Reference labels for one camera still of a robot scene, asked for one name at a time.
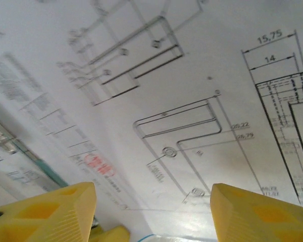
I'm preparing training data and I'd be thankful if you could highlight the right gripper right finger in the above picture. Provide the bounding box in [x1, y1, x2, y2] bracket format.
[210, 183, 303, 242]

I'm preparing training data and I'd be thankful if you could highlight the grey slotted cable duct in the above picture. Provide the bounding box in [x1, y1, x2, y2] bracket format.
[0, 110, 18, 156]

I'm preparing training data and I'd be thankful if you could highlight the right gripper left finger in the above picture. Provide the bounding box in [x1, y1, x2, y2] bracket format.
[0, 181, 96, 242]

